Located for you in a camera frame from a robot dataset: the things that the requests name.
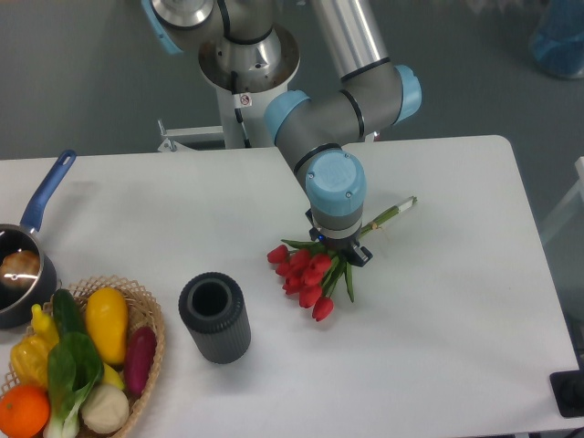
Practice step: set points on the blue handled saucepan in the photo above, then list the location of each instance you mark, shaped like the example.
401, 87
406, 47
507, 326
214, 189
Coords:
16, 303

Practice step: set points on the yellow squash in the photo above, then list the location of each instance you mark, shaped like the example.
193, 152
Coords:
107, 319

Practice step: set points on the red tulip bouquet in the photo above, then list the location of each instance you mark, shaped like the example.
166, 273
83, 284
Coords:
311, 272

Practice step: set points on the green cucumber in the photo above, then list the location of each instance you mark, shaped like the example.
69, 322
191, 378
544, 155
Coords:
66, 313

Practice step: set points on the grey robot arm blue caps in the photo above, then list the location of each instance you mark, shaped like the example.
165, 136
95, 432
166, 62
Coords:
332, 179

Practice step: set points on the brown bread roll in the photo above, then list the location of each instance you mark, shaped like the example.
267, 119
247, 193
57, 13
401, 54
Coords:
20, 269

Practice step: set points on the yellow banana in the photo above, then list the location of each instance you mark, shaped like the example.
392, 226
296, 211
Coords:
112, 377

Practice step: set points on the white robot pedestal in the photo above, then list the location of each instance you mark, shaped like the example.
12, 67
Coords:
250, 60

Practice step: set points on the purple eggplant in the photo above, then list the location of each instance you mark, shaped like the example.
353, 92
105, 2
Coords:
139, 358

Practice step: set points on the beige garlic bulb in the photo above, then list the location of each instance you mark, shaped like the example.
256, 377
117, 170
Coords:
106, 409

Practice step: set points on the orange fruit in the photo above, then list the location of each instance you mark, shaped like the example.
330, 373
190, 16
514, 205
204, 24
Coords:
24, 411

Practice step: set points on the dark grey ribbed vase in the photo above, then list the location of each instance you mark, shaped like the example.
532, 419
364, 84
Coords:
212, 307

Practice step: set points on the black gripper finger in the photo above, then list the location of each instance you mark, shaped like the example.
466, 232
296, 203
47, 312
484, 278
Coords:
358, 255

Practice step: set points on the green bok choy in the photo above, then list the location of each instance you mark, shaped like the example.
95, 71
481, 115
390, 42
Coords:
74, 368

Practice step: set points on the blue translucent container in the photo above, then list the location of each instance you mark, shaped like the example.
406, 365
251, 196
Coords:
557, 43

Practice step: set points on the small yellow pepper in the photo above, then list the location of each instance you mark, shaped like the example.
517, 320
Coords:
44, 326

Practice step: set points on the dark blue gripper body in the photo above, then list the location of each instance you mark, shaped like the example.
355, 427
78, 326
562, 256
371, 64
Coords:
334, 232

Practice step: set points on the yellow bell pepper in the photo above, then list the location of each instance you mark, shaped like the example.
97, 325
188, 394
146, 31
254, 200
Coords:
29, 361

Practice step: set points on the black device at table edge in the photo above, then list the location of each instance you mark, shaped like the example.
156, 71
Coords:
567, 387

